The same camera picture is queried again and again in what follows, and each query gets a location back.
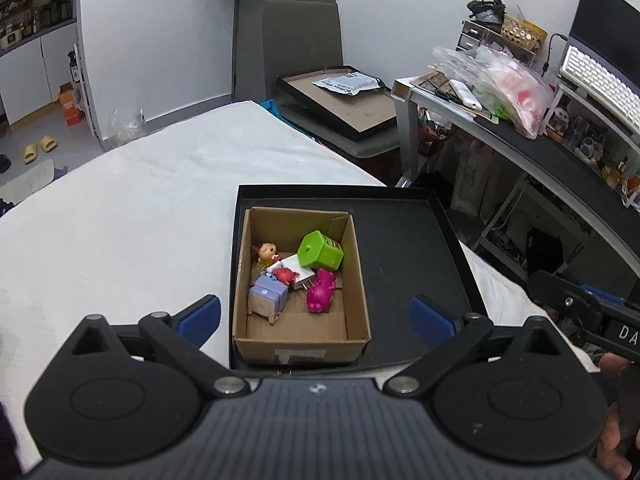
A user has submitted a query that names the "lavender block toy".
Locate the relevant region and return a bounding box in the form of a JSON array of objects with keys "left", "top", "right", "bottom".
[{"left": 247, "top": 274, "right": 288, "bottom": 325}]

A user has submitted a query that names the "brown cardboard box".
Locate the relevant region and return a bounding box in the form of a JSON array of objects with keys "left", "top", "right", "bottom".
[{"left": 231, "top": 207, "right": 371, "bottom": 367}]

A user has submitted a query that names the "brown haired girl figurine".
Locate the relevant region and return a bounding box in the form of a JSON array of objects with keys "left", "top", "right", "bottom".
[{"left": 250, "top": 243, "right": 282, "bottom": 271}]

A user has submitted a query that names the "pink haired doll figure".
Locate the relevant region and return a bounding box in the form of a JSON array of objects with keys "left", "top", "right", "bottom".
[{"left": 276, "top": 266, "right": 344, "bottom": 316}]

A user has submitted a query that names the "white power adapter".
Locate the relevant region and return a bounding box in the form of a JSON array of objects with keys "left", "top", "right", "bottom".
[{"left": 270, "top": 255, "right": 316, "bottom": 289}]

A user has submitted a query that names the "green hexagonal toy box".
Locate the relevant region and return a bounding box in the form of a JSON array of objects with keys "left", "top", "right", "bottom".
[{"left": 297, "top": 230, "right": 344, "bottom": 272}]

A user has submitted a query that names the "person right hand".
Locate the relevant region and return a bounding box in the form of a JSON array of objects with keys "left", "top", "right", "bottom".
[{"left": 594, "top": 352, "right": 639, "bottom": 479}]

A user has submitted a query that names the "black shallow tray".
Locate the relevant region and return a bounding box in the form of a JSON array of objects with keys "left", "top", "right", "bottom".
[{"left": 229, "top": 184, "right": 486, "bottom": 376}]

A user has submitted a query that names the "white table cloth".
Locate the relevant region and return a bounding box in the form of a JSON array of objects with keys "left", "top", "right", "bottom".
[{"left": 0, "top": 100, "right": 601, "bottom": 480}]

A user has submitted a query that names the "grey metal desk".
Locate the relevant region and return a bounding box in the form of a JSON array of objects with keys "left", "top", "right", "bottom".
[{"left": 390, "top": 78, "right": 639, "bottom": 272}]

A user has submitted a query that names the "clear plastic bags pile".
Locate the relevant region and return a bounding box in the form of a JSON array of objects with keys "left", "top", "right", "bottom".
[{"left": 433, "top": 46, "right": 553, "bottom": 140}]

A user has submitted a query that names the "black slipper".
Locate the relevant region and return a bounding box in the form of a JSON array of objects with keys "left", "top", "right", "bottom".
[{"left": 0, "top": 154, "right": 12, "bottom": 174}]

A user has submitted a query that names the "white keyboard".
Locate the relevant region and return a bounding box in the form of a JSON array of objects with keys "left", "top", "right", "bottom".
[{"left": 560, "top": 44, "right": 639, "bottom": 133}]

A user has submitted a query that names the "crumpled printed plastic bag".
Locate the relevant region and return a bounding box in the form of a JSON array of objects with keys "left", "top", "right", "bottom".
[{"left": 312, "top": 72, "right": 384, "bottom": 96}]

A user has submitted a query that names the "orange cardboard box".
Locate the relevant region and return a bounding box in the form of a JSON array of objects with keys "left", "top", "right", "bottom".
[{"left": 58, "top": 82, "right": 85, "bottom": 126}]

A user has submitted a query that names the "black monitor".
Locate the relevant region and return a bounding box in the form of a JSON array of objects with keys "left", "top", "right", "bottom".
[{"left": 570, "top": 0, "right": 640, "bottom": 86}]

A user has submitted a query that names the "white kitchen cabinet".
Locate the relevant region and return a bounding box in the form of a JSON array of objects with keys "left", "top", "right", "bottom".
[{"left": 1, "top": 23, "right": 78, "bottom": 125}]

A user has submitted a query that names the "wicker basket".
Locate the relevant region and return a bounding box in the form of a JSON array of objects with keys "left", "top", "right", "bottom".
[{"left": 501, "top": 14, "right": 548, "bottom": 54}]

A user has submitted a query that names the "grey chair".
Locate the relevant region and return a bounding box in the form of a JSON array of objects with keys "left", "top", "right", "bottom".
[{"left": 262, "top": 0, "right": 399, "bottom": 159}]

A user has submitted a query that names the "black picture frame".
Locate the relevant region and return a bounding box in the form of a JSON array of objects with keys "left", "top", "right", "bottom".
[{"left": 277, "top": 66, "right": 396, "bottom": 141}]

